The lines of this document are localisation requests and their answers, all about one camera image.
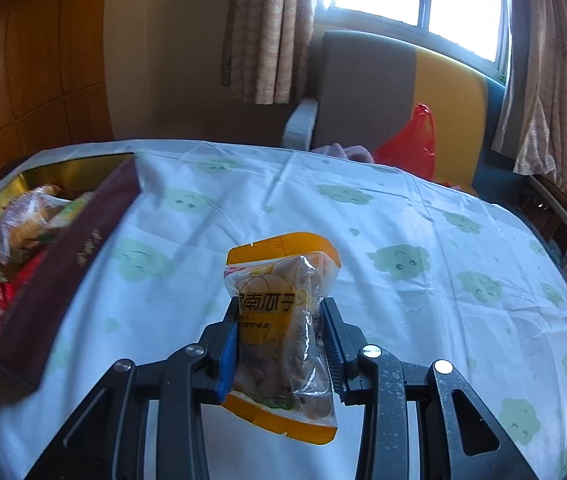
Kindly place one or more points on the beige patterned curtain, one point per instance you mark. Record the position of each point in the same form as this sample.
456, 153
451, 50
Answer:
268, 30
538, 70

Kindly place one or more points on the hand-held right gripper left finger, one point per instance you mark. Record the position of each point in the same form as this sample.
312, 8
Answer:
227, 365

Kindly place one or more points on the white cloud-print tablecloth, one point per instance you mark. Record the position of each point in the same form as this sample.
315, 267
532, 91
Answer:
413, 220

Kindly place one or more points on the orange clear seed packet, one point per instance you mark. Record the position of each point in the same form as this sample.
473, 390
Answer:
278, 320

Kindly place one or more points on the large clear snack packet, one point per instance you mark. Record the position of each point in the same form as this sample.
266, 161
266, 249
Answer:
28, 220

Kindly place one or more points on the wooden wardrobe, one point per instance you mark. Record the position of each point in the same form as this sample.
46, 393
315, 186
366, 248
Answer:
28, 60

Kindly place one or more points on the dark tin box gold inside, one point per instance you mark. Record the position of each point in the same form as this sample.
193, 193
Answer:
88, 240

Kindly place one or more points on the grey yellow blue armchair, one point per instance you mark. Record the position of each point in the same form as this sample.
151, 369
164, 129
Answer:
363, 90

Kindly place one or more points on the pale pink cloth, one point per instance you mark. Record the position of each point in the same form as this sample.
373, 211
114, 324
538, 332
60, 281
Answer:
343, 152

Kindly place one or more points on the red plastic bag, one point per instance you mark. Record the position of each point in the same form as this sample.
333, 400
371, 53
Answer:
411, 145

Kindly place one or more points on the red snack packet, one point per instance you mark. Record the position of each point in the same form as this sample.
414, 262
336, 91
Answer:
28, 280

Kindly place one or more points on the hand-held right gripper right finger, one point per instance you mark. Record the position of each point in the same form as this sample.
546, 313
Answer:
334, 355

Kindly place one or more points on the clear cracker packet green edge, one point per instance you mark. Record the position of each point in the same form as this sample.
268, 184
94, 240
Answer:
71, 210

